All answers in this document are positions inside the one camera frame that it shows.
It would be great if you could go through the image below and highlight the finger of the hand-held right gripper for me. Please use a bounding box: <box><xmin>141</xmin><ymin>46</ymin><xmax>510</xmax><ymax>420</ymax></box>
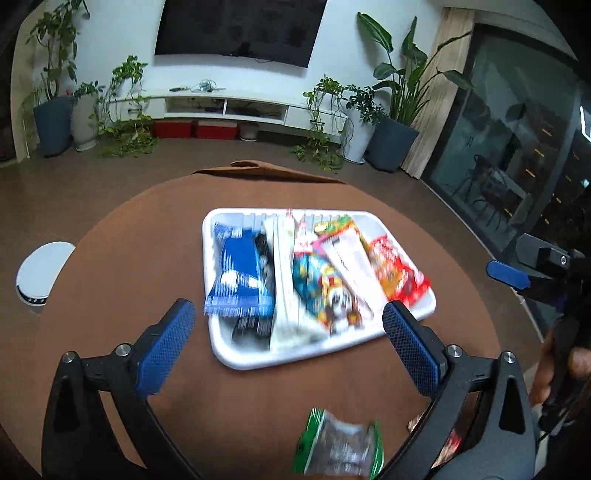
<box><xmin>487</xmin><ymin>259</ymin><xmax>532</xmax><ymax>291</ymax></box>
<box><xmin>516</xmin><ymin>233</ymin><xmax>571</xmax><ymax>274</ymax></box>

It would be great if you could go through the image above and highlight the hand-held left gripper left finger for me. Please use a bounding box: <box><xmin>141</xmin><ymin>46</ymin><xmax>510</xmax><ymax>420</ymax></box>
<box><xmin>41</xmin><ymin>298</ymin><xmax>204</xmax><ymax>480</ymax></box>

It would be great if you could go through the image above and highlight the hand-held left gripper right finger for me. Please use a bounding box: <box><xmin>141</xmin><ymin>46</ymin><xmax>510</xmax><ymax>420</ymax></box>
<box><xmin>369</xmin><ymin>300</ymin><xmax>541</xmax><ymax>480</ymax></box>

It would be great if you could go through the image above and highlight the white plastic tray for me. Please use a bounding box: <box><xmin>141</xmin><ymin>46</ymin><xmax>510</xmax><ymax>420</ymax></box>
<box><xmin>202</xmin><ymin>208</ymin><xmax>437</xmax><ymax>371</ymax></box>

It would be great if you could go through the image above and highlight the cream white snack packet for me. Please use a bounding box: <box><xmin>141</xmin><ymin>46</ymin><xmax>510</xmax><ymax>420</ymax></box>
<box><xmin>314</xmin><ymin>228</ymin><xmax>389</xmax><ymax>320</ymax></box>

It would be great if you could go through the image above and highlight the colourful cartoon snack packet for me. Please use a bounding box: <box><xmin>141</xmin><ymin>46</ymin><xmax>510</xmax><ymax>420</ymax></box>
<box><xmin>292</xmin><ymin>253</ymin><xmax>365</xmax><ymax>335</ymax></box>

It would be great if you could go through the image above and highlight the blue snack packet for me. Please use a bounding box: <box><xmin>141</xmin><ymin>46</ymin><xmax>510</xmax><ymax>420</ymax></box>
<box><xmin>204</xmin><ymin>222</ymin><xmax>276</xmax><ymax>319</ymax></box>

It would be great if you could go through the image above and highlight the pale silver snack packet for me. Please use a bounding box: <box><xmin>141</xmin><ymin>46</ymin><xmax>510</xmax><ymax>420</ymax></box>
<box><xmin>264</xmin><ymin>213</ymin><xmax>333</xmax><ymax>354</ymax></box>

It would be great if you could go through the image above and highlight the green and yellow snack packet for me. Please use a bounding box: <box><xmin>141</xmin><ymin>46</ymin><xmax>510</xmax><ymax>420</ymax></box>
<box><xmin>313</xmin><ymin>216</ymin><xmax>360</xmax><ymax>238</ymax></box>

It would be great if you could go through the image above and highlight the pink snack packet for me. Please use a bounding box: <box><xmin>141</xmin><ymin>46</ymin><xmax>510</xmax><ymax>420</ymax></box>
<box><xmin>291</xmin><ymin>210</ymin><xmax>321</xmax><ymax>256</ymax></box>

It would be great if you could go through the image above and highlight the person's right hand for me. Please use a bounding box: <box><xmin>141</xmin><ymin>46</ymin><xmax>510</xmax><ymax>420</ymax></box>
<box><xmin>530</xmin><ymin>318</ymin><xmax>591</xmax><ymax>422</ymax></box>

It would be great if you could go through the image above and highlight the red snack packet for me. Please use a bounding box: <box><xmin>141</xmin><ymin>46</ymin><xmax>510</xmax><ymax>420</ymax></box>
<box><xmin>406</xmin><ymin>411</ymin><xmax>462</xmax><ymax>467</ymax></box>
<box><xmin>367</xmin><ymin>235</ymin><xmax>432</xmax><ymax>308</ymax></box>

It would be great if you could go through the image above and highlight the black snack packet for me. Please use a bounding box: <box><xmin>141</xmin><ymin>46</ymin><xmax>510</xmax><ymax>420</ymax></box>
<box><xmin>231</xmin><ymin>233</ymin><xmax>278</xmax><ymax>347</ymax></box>

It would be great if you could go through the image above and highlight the glass sliding door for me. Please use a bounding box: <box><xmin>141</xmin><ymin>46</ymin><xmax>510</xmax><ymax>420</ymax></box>
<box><xmin>425</xmin><ymin>23</ymin><xmax>591</xmax><ymax>259</ymax></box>

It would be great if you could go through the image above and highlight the beige curtain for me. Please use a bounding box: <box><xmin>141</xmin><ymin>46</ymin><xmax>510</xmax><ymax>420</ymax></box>
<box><xmin>402</xmin><ymin>7</ymin><xmax>476</xmax><ymax>181</ymax></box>

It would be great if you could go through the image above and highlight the broad-leaf plant in dark pot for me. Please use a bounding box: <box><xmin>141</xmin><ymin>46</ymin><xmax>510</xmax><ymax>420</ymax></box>
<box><xmin>358</xmin><ymin>13</ymin><xmax>474</xmax><ymax>172</ymax></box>

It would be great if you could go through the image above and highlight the brown cardboard piece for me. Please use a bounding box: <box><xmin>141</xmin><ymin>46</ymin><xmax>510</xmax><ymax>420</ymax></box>
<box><xmin>191</xmin><ymin>160</ymin><xmax>346</xmax><ymax>185</ymax></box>

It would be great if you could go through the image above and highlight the bushy plant in white pot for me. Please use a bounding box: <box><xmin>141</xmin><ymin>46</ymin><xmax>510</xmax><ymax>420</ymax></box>
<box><xmin>339</xmin><ymin>84</ymin><xmax>386</xmax><ymax>164</ymax></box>

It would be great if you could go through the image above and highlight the trailing vine plant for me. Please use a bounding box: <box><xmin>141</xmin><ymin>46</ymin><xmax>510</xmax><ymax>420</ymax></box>
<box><xmin>95</xmin><ymin>55</ymin><xmax>160</xmax><ymax>158</ymax></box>
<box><xmin>291</xmin><ymin>76</ymin><xmax>352</xmax><ymax>171</ymax></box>

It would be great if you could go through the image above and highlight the red storage box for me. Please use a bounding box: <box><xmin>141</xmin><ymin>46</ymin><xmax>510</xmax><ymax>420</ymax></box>
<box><xmin>194</xmin><ymin>120</ymin><xmax>240</xmax><ymax>140</ymax></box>
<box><xmin>154</xmin><ymin>119</ymin><xmax>194</xmax><ymax>139</ymax></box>

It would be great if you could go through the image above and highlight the small plant in white pot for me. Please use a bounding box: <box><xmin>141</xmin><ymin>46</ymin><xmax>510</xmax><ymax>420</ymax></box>
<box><xmin>71</xmin><ymin>82</ymin><xmax>106</xmax><ymax>152</ymax></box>

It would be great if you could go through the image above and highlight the white television cabinet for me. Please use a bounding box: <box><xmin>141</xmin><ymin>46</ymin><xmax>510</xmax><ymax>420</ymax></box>
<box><xmin>104</xmin><ymin>90</ymin><xmax>352</xmax><ymax>137</ymax></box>

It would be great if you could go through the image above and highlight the slim tree in blue-grey pot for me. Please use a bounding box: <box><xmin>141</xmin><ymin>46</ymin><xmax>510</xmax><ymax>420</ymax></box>
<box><xmin>25</xmin><ymin>0</ymin><xmax>90</xmax><ymax>158</ymax></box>

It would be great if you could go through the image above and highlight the cable bundle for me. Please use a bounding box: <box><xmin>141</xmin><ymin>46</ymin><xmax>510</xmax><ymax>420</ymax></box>
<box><xmin>168</xmin><ymin>79</ymin><xmax>228</xmax><ymax>94</ymax></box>

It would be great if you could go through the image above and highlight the black wall television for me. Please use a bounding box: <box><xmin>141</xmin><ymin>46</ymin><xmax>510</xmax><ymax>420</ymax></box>
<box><xmin>154</xmin><ymin>0</ymin><xmax>328</xmax><ymax>69</ymax></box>

